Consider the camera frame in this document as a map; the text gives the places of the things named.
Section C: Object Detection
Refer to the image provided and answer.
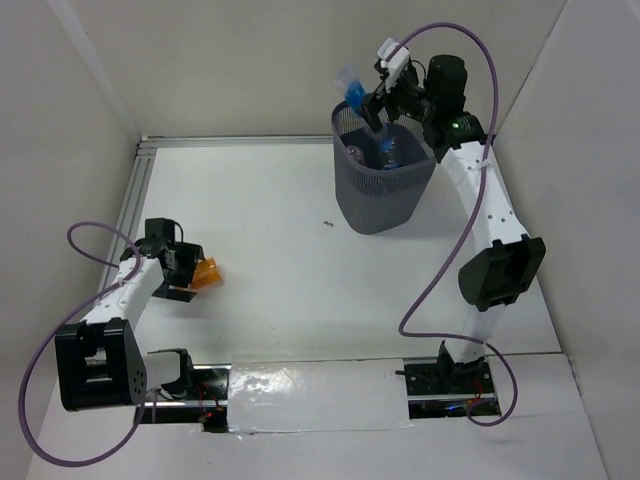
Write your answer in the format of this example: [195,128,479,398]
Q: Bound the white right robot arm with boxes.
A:
[366,49,546,392]

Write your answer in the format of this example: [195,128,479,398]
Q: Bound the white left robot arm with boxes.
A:
[54,217,208,412]

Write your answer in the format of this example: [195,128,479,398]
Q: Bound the orange label plastic bottle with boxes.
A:
[189,257,223,290]

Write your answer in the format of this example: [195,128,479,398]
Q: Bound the crushed bottle inside bin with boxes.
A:
[346,145,367,166]

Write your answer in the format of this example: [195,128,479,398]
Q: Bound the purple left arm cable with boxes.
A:
[18,221,161,466]

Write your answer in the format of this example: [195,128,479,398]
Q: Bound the reflective silver tape sheet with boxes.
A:
[227,359,410,434]

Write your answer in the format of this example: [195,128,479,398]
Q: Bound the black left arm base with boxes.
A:
[142,351,231,433]

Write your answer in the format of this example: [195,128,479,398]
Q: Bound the grey mesh waste bin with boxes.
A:
[331,102,436,235]

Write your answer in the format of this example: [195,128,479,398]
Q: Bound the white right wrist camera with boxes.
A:
[377,38,410,76]

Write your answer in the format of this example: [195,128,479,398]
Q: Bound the blue label plastic bottle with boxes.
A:
[334,65,367,116]

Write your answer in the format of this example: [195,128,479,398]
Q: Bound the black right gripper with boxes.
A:
[353,65,436,133]

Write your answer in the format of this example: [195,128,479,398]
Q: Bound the blue label bottle in bin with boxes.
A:
[374,124,405,170]

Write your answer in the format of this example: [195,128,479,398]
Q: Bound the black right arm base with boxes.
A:
[395,344,501,420]

